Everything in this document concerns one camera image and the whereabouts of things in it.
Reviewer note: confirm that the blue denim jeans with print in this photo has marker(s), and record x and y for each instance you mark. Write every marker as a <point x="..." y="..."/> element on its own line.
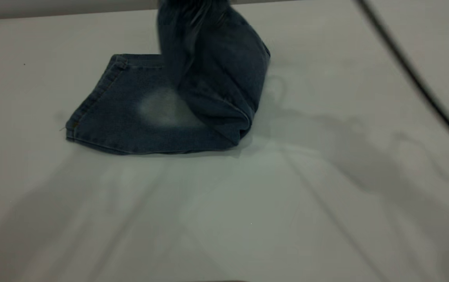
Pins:
<point x="162" y="113"/>

